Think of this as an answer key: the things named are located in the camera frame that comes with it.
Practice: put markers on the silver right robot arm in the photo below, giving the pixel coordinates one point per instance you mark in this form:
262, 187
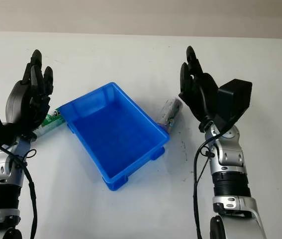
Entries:
230, 169

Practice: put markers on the blue plastic tray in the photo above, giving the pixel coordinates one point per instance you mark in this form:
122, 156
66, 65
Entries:
121, 139

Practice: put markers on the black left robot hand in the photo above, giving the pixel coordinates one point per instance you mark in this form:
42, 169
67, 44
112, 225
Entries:
22, 102

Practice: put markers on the green toothpaste box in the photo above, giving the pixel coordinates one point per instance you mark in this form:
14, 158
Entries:
52, 122

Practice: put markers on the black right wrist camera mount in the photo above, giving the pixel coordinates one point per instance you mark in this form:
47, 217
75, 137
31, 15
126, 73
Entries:
232, 99

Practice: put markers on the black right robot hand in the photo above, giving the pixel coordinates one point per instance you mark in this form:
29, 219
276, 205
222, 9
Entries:
204, 94

